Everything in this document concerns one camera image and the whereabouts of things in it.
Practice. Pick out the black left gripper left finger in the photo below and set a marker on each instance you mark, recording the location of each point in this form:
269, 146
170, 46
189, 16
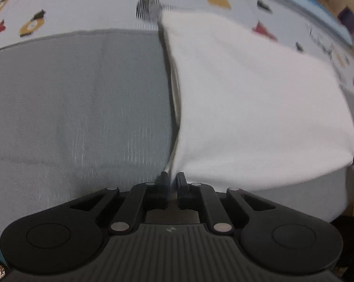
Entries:
68, 236

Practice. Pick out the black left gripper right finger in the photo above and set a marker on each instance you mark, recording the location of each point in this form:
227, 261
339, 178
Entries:
277, 238

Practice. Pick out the white small garment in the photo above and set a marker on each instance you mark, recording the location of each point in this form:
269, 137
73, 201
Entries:
252, 113

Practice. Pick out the purple box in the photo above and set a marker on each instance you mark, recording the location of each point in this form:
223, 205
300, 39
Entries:
346, 17

